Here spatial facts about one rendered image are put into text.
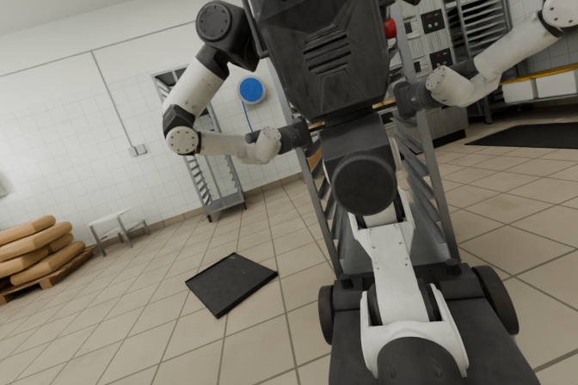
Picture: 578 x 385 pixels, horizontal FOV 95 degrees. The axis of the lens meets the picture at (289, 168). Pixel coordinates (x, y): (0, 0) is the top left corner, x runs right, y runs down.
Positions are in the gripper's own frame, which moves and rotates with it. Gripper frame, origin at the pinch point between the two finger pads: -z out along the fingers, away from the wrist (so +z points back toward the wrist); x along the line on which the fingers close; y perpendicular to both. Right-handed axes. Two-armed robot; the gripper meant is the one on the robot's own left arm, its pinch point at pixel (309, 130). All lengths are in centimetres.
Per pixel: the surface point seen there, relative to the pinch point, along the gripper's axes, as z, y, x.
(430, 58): -277, 32, 26
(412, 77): -19.8, -33.4, 6.3
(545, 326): -13, -56, -78
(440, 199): -20, -33, -38
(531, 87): -335, -44, -41
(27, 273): 113, 335, -57
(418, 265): -13, -22, -63
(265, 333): 31, 32, -78
